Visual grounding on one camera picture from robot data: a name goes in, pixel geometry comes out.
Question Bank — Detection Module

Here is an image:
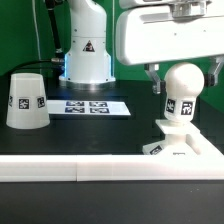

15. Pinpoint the white lamp base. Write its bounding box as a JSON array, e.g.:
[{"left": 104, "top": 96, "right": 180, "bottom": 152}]
[{"left": 142, "top": 119, "right": 200, "bottom": 156}]

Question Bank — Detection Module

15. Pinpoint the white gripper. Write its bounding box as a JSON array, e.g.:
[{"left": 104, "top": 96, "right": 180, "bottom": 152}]
[{"left": 116, "top": 0, "right": 224, "bottom": 94}]

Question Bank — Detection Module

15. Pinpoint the thin white cable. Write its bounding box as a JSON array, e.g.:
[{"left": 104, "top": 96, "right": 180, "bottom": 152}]
[{"left": 31, "top": 0, "right": 42, "bottom": 62}]

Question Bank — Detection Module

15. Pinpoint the white lamp bulb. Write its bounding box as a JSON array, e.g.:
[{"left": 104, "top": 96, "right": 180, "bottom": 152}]
[{"left": 164, "top": 62, "right": 204, "bottom": 123}]

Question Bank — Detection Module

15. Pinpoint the white marker sheet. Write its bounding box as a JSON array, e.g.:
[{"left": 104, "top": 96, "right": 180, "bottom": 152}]
[{"left": 47, "top": 100, "right": 130, "bottom": 116}]

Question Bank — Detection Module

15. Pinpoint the white L-shaped fence wall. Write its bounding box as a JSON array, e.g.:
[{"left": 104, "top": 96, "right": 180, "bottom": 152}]
[{"left": 0, "top": 123, "right": 224, "bottom": 183}]

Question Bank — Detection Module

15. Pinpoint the black cable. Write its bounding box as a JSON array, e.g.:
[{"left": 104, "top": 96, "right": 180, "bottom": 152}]
[{"left": 11, "top": 59, "right": 68, "bottom": 74}]

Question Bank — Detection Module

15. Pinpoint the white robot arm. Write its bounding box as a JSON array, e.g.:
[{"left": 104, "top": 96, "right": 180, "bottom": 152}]
[{"left": 60, "top": 0, "right": 224, "bottom": 94}]

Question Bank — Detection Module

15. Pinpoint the white lamp shade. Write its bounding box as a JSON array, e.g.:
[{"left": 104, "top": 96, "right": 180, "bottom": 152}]
[{"left": 6, "top": 73, "right": 50, "bottom": 129}]

